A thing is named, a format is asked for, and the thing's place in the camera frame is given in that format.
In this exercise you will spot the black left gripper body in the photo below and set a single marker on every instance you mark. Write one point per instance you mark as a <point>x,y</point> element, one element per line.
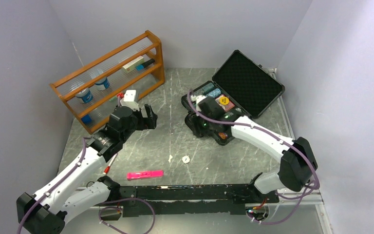
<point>142,123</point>

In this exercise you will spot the black poker case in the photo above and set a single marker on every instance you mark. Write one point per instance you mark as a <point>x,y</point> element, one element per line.
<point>247,85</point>

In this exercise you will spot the white green box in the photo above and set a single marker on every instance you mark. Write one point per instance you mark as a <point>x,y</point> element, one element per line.
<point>133,64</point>

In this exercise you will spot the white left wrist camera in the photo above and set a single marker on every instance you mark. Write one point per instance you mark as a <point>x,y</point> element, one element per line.
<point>128,99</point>

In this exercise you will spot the orange wooden shelf rack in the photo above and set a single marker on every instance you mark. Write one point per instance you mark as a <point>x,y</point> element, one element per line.
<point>109,65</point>

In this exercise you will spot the blue jar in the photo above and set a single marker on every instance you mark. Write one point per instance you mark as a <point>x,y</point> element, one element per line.
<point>102,84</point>
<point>84,96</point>

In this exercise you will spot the black base frame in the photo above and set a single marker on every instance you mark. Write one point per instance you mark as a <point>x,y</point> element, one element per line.
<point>184,199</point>

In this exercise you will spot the blue purple chip row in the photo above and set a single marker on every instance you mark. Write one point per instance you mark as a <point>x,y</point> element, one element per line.
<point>223,135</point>

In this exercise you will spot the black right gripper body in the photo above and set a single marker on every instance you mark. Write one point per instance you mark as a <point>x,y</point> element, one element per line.
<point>202,126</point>

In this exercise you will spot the red blue chip row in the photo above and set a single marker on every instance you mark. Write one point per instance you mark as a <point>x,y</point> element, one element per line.
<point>214,93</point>

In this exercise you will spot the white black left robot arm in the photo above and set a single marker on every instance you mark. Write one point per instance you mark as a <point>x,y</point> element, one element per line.
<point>50,208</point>

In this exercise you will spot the yellow big blind button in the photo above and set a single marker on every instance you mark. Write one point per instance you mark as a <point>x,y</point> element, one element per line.
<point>224,101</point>

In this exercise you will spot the pink highlighter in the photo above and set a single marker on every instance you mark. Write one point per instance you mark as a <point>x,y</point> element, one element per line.
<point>144,174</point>

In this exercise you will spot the green blue chip row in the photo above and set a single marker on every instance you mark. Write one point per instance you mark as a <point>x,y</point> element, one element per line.
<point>204,90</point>

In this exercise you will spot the black blue marker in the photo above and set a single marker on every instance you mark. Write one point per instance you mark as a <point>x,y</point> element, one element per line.
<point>145,64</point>

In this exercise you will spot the red white marker pen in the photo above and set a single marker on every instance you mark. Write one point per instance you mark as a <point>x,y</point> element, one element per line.
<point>107,169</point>

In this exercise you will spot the white poker chip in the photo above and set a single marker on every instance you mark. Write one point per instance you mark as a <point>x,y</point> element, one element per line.
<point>186,159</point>

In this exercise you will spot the blue object lower shelf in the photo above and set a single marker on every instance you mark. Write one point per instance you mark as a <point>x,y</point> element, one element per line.
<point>86,119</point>

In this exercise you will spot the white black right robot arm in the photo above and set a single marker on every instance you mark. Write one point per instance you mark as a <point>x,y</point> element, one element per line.
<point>296,159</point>

